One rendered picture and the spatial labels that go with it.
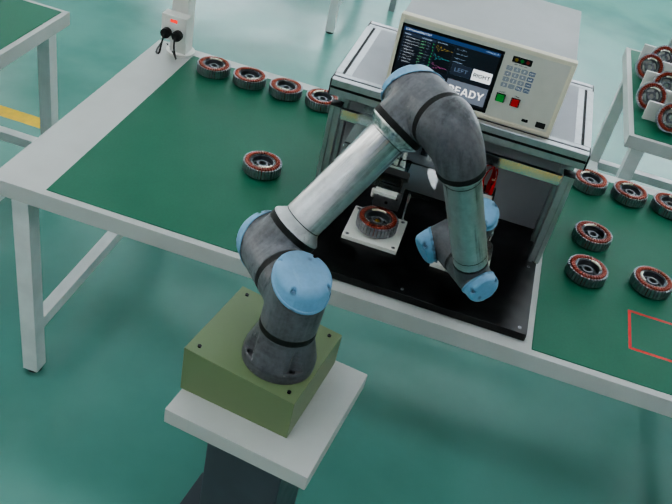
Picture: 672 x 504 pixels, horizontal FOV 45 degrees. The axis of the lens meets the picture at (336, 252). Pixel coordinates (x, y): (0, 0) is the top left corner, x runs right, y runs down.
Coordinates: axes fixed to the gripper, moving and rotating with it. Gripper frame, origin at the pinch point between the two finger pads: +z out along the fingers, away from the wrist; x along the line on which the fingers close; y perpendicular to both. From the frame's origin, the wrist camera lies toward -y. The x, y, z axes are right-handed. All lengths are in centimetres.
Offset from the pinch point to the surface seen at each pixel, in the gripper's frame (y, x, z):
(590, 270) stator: -8.5, 34.8, 9.4
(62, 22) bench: -52, -157, 47
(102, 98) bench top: -18, -118, 19
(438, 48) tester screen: -37, -22, -30
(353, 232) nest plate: 5.5, -29.1, -2.1
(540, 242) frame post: -9.2, 18.8, 2.2
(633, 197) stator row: -45, 47, 34
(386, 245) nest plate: 6.3, -19.7, -2.7
